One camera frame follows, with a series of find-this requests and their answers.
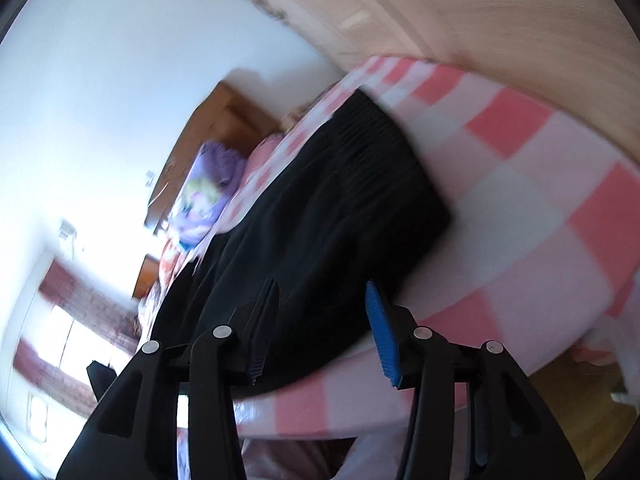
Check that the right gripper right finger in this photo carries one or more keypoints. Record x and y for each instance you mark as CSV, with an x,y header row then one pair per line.
x,y
512,434

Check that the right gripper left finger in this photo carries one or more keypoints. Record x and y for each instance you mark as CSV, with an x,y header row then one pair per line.
x,y
132,433

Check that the black sweatpants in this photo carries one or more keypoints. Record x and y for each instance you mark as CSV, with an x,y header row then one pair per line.
x,y
354,207

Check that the wooden nightstand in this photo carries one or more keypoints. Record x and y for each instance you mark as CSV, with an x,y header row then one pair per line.
x,y
147,277

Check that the patterned maroon curtain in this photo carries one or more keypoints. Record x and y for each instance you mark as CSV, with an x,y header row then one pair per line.
x,y
72,321

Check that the folded purple floral quilt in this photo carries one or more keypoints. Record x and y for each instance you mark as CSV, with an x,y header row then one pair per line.
x,y
212,180

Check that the pink pillow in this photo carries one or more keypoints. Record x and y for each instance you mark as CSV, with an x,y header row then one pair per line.
x,y
260,155

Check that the light wood wardrobe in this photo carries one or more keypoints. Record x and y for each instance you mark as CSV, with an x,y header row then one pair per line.
x,y
582,55

